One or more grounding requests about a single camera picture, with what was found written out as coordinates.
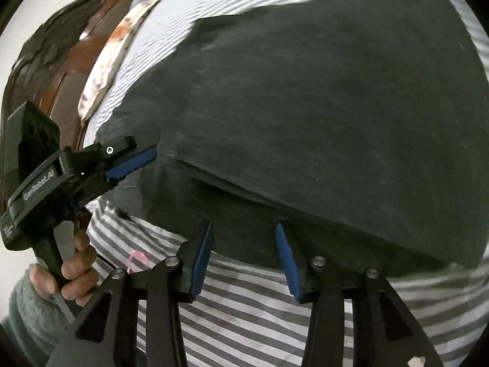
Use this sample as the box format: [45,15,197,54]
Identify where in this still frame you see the grey white striped bed sheet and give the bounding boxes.
[85,0,488,366]

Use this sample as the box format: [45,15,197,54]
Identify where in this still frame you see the left hand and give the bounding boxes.
[29,229,99,306]

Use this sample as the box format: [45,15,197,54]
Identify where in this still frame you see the floral white orange pillow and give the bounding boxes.
[77,0,160,124]

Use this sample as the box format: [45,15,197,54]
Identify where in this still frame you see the dark wooden headboard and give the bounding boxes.
[0,0,140,215]

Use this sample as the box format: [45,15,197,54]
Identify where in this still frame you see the green fleece sleeve forearm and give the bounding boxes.
[2,264,70,366]

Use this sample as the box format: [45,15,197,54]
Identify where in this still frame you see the dark grey denim pants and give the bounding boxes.
[98,0,488,275]

